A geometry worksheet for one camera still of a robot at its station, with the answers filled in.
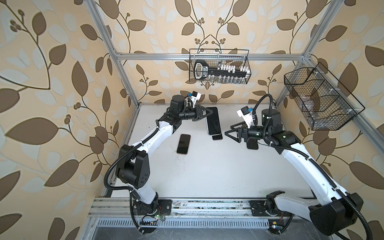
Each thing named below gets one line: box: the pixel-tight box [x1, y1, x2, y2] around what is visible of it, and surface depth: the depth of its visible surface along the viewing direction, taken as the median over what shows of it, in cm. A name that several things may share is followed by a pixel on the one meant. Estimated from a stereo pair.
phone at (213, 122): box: [206, 106, 222, 136], surface depth 76 cm
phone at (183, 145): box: [176, 134, 191, 155], surface depth 101 cm
